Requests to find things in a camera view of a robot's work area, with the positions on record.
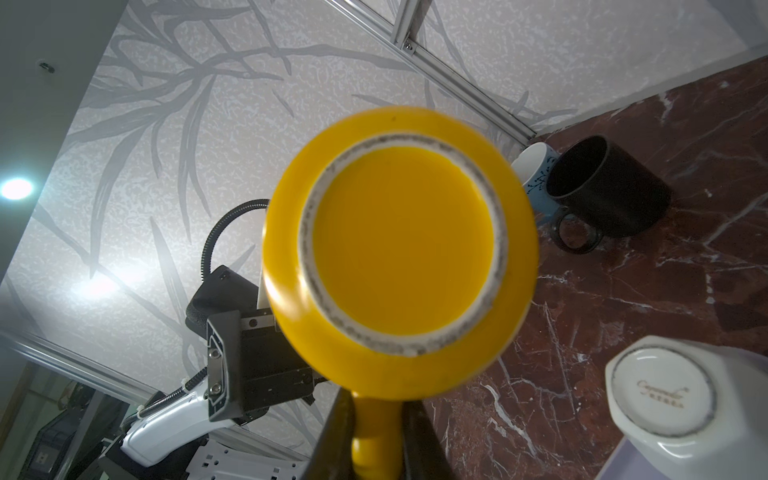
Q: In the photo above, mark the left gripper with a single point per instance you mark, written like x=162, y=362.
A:
x=252, y=367

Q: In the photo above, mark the teal patterned mug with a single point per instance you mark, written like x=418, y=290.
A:
x=533, y=167

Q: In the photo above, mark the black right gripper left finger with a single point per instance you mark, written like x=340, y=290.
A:
x=332, y=456

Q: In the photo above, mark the black mug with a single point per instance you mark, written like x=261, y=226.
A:
x=609, y=190

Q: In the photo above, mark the white faceted mug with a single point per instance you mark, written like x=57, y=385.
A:
x=692, y=410

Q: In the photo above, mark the yellow mug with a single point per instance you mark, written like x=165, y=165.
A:
x=400, y=258

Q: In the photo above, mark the lavender tray mat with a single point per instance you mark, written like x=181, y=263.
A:
x=627, y=463

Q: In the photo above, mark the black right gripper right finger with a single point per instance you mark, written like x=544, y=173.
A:
x=423, y=457

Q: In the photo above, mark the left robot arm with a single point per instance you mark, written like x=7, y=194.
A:
x=195, y=287

